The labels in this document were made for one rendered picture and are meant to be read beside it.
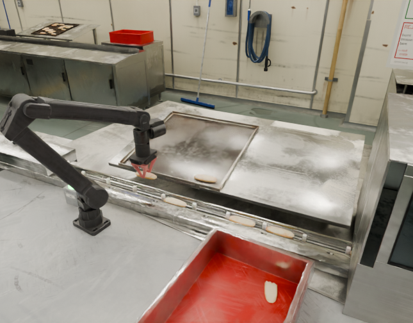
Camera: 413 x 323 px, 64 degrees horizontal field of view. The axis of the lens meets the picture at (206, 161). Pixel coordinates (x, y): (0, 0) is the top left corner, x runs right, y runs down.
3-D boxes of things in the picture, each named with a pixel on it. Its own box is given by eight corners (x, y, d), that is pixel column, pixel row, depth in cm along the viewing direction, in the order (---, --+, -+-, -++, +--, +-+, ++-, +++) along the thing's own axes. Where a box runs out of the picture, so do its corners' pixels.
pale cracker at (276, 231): (264, 231, 117) (264, 229, 116) (267, 225, 120) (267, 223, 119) (292, 240, 113) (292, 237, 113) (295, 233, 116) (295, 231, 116)
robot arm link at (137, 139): (129, 127, 124) (137, 131, 120) (145, 122, 128) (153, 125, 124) (131, 143, 127) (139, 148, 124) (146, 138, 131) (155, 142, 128)
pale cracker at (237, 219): (227, 220, 122) (227, 218, 122) (230, 215, 125) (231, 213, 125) (253, 228, 118) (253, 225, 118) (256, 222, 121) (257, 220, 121)
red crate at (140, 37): (109, 42, 458) (107, 32, 452) (123, 38, 488) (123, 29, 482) (141, 44, 442) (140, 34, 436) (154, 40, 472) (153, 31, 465)
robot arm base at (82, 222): (72, 224, 124) (93, 236, 119) (68, 207, 120) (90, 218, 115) (90, 213, 131) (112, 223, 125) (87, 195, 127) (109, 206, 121)
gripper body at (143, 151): (157, 154, 133) (156, 137, 129) (143, 165, 125) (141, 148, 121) (144, 150, 136) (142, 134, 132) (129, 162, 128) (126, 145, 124)
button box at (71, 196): (66, 209, 138) (61, 187, 133) (80, 200, 144) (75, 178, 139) (81, 215, 135) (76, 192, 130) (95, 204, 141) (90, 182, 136)
